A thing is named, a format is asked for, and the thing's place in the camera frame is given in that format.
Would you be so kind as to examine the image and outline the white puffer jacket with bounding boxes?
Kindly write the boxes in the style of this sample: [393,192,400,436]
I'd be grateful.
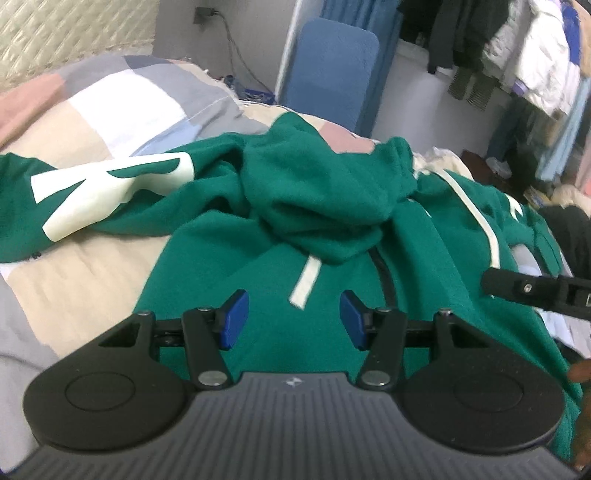
[501,0,583,116]

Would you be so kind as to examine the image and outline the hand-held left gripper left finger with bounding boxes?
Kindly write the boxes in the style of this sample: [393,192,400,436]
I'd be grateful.
[99,290,250,391]

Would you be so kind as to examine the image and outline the blue padded chair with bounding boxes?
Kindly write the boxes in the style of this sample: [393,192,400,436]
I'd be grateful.
[279,18,380,137]

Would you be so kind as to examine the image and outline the light blue hanging garment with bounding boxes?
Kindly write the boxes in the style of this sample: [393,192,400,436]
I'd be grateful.
[538,78,591,181]

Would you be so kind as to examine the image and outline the striped hanging garment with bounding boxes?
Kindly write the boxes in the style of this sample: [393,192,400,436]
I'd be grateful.
[448,67,502,112]

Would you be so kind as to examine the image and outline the cream fluffy cloth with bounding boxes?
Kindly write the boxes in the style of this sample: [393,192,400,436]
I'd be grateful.
[554,185,591,208]

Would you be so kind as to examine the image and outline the black hanging jacket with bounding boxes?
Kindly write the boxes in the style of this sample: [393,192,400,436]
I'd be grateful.
[399,0,509,75]

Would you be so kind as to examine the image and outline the blue jeans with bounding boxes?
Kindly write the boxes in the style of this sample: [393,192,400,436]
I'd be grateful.
[487,99,522,160]

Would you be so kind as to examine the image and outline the white plastic bag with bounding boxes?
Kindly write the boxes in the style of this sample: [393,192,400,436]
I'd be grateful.
[487,156,512,180]

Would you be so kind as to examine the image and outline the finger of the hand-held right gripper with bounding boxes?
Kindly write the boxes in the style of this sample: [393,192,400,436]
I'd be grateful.
[480,267,566,309]

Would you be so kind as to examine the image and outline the cream quilted headboard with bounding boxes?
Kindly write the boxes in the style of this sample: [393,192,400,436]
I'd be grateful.
[0,0,160,88]

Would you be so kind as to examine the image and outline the person's right hand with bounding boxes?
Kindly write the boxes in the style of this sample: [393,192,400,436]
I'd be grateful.
[567,361,591,468]

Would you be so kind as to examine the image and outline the green hoodie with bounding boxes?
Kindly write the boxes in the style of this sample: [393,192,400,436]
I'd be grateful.
[0,113,585,464]

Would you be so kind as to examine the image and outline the patchwork quilt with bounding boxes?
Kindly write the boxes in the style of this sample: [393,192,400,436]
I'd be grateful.
[0,54,591,462]

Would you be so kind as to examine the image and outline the black power cable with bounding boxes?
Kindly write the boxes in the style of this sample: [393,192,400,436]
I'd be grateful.
[215,11,273,93]

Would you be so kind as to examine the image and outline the dark cloth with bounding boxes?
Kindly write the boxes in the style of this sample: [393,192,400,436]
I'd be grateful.
[538,205,591,278]

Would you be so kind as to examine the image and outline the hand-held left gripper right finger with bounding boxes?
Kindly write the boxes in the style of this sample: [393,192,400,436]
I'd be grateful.
[339,290,485,387]

